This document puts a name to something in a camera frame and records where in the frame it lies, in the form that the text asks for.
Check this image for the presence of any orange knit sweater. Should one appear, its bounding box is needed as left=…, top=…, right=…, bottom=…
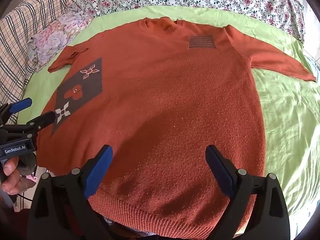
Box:
left=37, top=17, right=315, bottom=239

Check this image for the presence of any person left hand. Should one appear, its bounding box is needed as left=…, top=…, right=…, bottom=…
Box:
left=2, top=157, right=36, bottom=195

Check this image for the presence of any plaid blanket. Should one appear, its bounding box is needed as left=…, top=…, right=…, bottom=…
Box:
left=1, top=0, right=72, bottom=104

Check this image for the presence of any purple floral pillow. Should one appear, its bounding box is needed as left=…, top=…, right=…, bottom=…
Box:
left=27, top=4, right=92, bottom=72

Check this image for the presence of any green bed sheet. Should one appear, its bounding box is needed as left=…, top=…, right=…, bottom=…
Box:
left=18, top=6, right=319, bottom=215

